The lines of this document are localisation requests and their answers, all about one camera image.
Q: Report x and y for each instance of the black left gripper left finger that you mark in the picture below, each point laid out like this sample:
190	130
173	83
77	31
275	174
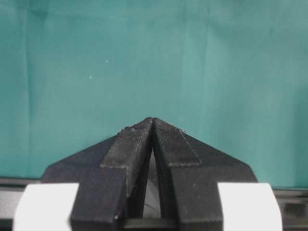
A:
112	177

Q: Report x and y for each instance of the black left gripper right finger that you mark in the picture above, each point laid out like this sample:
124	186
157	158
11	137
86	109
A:
188	175

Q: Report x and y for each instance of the green table cloth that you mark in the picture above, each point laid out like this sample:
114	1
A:
231	73

